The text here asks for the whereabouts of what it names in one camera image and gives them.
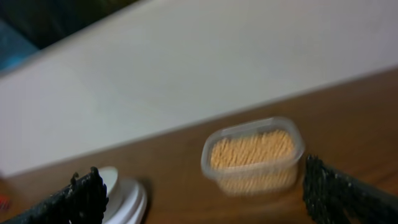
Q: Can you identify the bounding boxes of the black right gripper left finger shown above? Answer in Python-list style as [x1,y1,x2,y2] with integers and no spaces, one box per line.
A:
[3,167,109,224]

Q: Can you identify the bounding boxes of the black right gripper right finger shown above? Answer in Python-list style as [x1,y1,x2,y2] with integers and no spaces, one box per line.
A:
[303,155,397,224]

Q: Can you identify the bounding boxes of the red measuring scoop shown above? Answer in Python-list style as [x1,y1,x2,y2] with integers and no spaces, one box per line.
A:
[0,195,11,212]

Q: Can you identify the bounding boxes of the pale grey bowl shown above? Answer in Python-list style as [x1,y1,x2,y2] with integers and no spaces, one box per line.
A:
[98,166,119,197]

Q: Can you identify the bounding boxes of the white digital kitchen scale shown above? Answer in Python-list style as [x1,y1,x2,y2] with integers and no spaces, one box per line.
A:
[103,176,147,224]

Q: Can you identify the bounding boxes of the soybeans in container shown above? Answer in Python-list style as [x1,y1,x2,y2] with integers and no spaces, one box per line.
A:
[210,130,294,170]

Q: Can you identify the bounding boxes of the clear plastic container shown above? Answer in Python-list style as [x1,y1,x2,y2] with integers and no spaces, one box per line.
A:
[201,117,305,195]

